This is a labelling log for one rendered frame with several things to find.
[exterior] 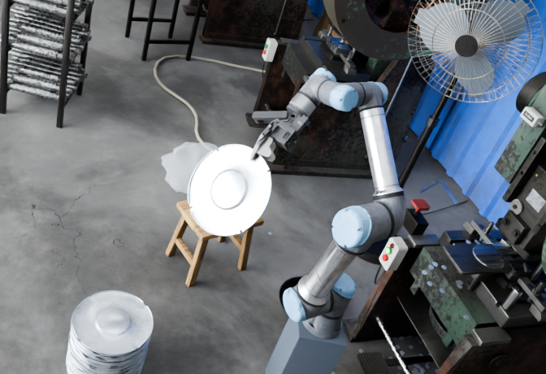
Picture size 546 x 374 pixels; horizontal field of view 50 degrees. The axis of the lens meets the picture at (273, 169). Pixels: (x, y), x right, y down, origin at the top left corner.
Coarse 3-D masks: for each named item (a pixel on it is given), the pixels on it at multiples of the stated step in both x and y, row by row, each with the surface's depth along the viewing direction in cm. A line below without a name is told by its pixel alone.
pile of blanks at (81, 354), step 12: (72, 336) 210; (72, 348) 213; (84, 348) 206; (144, 348) 218; (72, 360) 215; (84, 360) 210; (96, 360) 208; (108, 360) 207; (120, 360) 209; (132, 360) 214; (144, 360) 228; (72, 372) 218; (84, 372) 214; (96, 372) 212; (108, 372) 211; (120, 372) 214; (132, 372) 220
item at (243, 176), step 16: (208, 160) 188; (224, 160) 186; (240, 160) 183; (256, 160) 181; (192, 176) 188; (208, 176) 187; (224, 176) 183; (240, 176) 181; (256, 176) 180; (192, 192) 188; (208, 192) 185; (224, 192) 182; (240, 192) 180; (256, 192) 178; (192, 208) 186; (208, 208) 183; (224, 208) 181; (240, 208) 179; (256, 208) 177; (208, 224) 182; (224, 224) 180
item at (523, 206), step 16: (544, 176) 206; (528, 192) 212; (544, 192) 206; (512, 208) 217; (528, 208) 212; (544, 208) 206; (512, 224) 215; (528, 224) 212; (512, 240) 215; (528, 240) 212
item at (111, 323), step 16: (80, 304) 219; (96, 304) 221; (112, 304) 223; (128, 304) 225; (80, 320) 214; (96, 320) 215; (112, 320) 217; (128, 320) 219; (144, 320) 221; (80, 336) 208; (96, 336) 210; (112, 336) 212; (128, 336) 214; (144, 336) 216; (112, 352) 207; (128, 352) 208
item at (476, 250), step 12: (456, 252) 220; (468, 252) 222; (480, 252) 224; (492, 252) 226; (456, 264) 214; (468, 264) 216; (480, 264) 218; (492, 264) 220; (504, 264) 222; (468, 276) 225; (480, 276) 221; (468, 288) 225
